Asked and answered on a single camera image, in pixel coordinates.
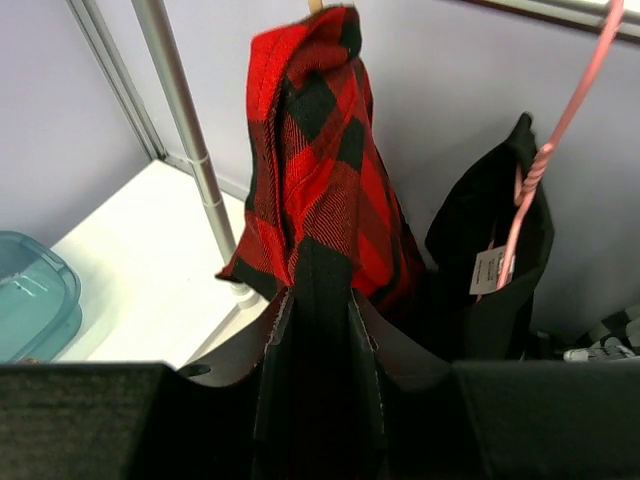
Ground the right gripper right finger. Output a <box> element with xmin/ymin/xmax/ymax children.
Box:
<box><xmin>349</xmin><ymin>292</ymin><xmax>639</xmax><ymax>479</ymax></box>

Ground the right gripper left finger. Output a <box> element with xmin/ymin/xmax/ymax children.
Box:
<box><xmin>1</xmin><ymin>291</ymin><xmax>292</xmax><ymax>479</ymax></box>

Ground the red black plaid shirt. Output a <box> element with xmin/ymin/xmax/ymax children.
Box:
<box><xmin>219</xmin><ymin>5</ymin><xmax>426</xmax><ymax>479</ymax></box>

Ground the wooden hanger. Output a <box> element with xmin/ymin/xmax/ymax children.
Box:
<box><xmin>307</xmin><ymin>0</ymin><xmax>324</xmax><ymax>15</ymax></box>

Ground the white black plaid shirt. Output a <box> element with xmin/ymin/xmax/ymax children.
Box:
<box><xmin>563</xmin><ymin>304</ymin><xmax>639</xmax><ymax>363</ymax></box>

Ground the teal plastic bin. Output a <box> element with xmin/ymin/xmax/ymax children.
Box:
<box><xmin>1</xmin><ymin>231</ymin><xmax>82</xmax><ymax>363</ymax></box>

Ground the white metal clothes rack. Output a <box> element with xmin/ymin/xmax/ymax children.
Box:
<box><xmin>130</xmin><ymin>0</ymin><xmax>640</xmax><ymax>309</ymax></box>

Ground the left aluminium frame post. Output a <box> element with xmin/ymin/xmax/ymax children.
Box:
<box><xmin>66</xmin><ymin>0</ymin><xmax>167</xmax><ymax>160</ymax></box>

